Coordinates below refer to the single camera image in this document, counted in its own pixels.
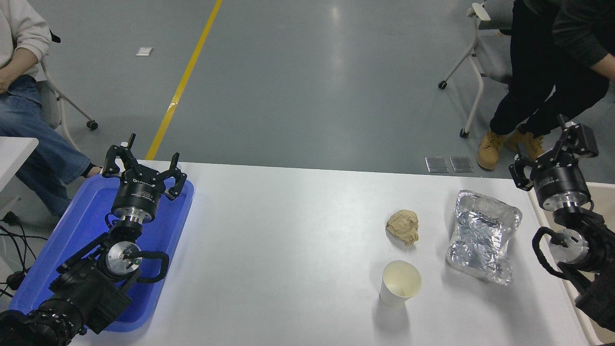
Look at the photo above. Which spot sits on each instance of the small white table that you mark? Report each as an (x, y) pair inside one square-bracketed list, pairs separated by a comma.
[(14, 154)]

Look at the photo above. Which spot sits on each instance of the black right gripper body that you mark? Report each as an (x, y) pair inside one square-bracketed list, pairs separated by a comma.
[(559, 185)]

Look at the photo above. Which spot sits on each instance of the metal floor plate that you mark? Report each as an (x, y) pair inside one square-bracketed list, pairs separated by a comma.
[(461, 164), (436, 165)]

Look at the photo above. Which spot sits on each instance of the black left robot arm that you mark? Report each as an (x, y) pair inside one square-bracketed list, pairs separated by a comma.
[(81, 293)]

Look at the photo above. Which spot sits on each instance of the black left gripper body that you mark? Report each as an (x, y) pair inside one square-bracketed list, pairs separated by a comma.
[(137, 194)]

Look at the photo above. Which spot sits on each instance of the silver foil tray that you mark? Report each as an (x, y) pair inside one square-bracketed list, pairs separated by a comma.
[(483, 235)]

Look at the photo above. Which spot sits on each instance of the person's hand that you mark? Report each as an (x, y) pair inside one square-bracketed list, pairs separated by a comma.
[(3, 84)]

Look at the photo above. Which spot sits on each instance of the large pale bin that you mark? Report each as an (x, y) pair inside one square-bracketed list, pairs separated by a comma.
[(606, 199)]

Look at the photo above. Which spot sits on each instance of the person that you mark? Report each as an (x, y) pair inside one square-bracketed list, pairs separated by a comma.
[(33, 144), (538, 62)]

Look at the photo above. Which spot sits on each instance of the person's forearm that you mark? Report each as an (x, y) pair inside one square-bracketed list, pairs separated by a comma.
[(606, 66), (21, 61)]

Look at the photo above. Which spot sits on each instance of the white wheeled chair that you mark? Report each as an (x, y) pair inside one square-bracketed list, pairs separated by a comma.
[(48, 103), (492, 62)]

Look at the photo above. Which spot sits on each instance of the tan boot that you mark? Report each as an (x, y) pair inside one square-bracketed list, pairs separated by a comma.
[(490, 150), (528, 142)]

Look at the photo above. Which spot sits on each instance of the white paper cup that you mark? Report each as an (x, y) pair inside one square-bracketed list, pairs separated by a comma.
[(401, 281)]

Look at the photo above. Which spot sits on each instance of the crumpled tan paper ball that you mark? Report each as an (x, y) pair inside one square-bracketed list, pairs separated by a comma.
[(403, 226)]

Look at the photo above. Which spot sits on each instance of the blue plastic tray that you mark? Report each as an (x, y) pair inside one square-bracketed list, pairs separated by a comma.
[(72, 230)]

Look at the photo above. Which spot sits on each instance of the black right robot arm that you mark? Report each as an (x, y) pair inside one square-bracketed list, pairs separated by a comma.
[(593, 240)]

